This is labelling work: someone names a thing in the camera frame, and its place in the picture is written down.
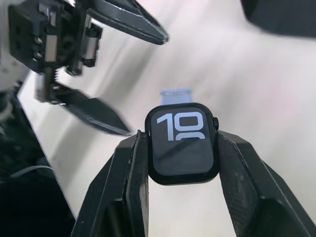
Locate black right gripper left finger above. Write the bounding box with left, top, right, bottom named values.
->
left=70, top=130, right=150, bottom=237

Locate black smartwatch body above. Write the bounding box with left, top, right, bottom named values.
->
left=144, top=102, right=221, bottom=185

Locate thin grey cable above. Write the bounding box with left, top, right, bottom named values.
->
left=10, top=165, right=54, bottom=179

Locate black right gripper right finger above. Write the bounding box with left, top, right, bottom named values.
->
left=216, top=130, right=316, bottom=237

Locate black watch stand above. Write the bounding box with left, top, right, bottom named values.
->
left=240, top=0, right=316, bottom=38

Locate light blue watch strap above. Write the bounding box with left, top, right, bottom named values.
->
left=159, top=88, right=199, bottom=108

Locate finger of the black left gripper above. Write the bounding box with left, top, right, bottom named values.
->
left=74, top=0, right=171, bottom=45
left=36, top=71, right=132, bottom=136

